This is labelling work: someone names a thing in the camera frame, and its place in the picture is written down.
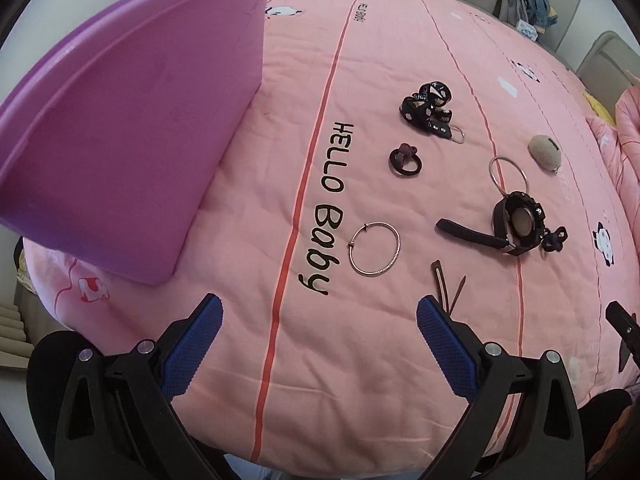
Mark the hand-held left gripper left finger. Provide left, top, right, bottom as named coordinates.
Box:
left=55, top=294, right=241, bottom=480

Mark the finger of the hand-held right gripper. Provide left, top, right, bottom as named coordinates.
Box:
left=605, top=302, right=640, bottom=373

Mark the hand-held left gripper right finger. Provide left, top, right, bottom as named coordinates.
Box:
left=416, top=295, right=586, bottom=480

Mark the brown snap hair clip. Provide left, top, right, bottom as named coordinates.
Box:
left=431, top=260, right=468, bottom=313

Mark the small black bow clip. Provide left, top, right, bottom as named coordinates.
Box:
left=542, top=226, right=568, bottom=253

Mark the silver bangle bracelet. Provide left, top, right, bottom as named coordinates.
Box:
left=347, top=223, right=401, bottom=276

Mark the black wrist watch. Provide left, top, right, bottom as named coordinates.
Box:
left=435, top=191, right=547, bottom=257

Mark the thin silver bangle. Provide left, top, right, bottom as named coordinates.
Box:
left=489, top=156, right=530, bottom=196

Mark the dark brown hair tie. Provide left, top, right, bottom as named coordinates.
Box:
left=387, top=142, right=423, bottom=178

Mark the purple plastic bin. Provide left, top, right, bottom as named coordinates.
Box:
left=0, top=0, right=286, bottom=287

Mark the black studded strap bundle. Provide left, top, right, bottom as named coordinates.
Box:
left=399, top=81, right=467, bottom=145

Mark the pink printed blanket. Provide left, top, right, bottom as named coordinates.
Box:
left=22, top=0, right=640, bottom=461

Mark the pink quilt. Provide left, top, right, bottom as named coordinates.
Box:
left=585, top=85, right=640, bottom=211

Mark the grey pebble-shaped coin pouch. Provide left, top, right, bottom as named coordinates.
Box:
left=528, top=133, right=561, bottom=173

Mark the beige chair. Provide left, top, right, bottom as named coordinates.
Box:
left=575, top=30, right=636, bottom=93

